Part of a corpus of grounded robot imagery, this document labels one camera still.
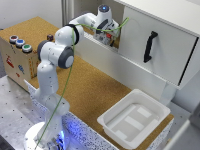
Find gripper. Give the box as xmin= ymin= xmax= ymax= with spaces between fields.
xmin=96 ymin=29 xmax=118 ymax=44

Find white cabinet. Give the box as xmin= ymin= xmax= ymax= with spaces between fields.
xmin=73 ymin=0 xmax=200 ymax=108

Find purple block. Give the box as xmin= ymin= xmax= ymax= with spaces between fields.
xmin=46 ymin=33 xmax=55 ymax=42

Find white sliding door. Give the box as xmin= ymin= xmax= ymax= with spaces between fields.
xmin=117 ymin=6 xmax=198 ymax=87

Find green button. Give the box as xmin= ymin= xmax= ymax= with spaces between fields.
xmin=21 ymin=43 xmax=34 ymax=54

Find blue button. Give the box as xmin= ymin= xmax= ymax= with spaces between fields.
xmin=14 ymin=38 xmax=26 ymax=49

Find red button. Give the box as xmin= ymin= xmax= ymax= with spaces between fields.
xmin=8 ymin=34 xmax=19 ymax=45

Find white plastic box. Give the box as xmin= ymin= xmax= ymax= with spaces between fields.
xmin=96 ymin=88 xmax=172 ymax=150

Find black door handle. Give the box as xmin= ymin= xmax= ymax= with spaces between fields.
xmin=143 ymin=30 xmax=159 ymax=64

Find green cable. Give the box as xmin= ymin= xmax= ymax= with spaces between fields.
xmin=33 ymin=16 xmax=130 ymax=150

